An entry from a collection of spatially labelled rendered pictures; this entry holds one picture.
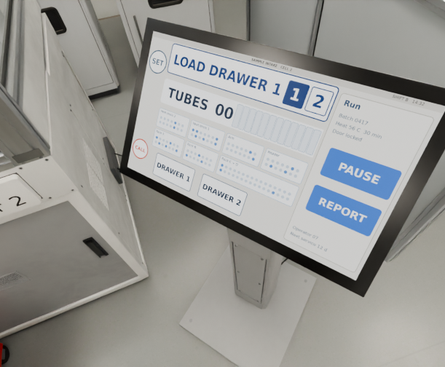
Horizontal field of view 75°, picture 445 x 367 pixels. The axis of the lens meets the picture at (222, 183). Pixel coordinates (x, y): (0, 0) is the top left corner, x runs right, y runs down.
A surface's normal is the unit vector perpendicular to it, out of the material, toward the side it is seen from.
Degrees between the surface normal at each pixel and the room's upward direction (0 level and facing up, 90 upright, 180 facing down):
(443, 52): 90
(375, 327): 0
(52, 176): 90
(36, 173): 90
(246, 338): 3
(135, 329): 0
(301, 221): 50
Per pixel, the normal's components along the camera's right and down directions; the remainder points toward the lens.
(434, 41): -0.96, 0.27
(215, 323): -0.10, -0.55
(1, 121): 0.38, 0.73
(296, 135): -0.45, 0.17
